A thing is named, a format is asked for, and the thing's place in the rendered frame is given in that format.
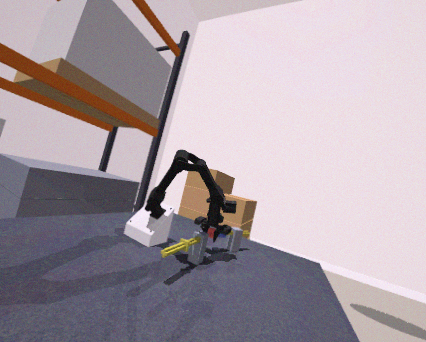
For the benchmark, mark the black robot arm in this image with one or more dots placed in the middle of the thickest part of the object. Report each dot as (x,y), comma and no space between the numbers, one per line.
(180,163)

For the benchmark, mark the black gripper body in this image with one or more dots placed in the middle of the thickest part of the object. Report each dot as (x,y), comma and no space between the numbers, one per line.
(213,221)

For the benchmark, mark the yellow square bar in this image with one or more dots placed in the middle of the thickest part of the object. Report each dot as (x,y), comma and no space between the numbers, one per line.
(197,247)

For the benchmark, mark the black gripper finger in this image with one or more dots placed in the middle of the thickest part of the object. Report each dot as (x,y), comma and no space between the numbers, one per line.
(216,234)
(205,229)

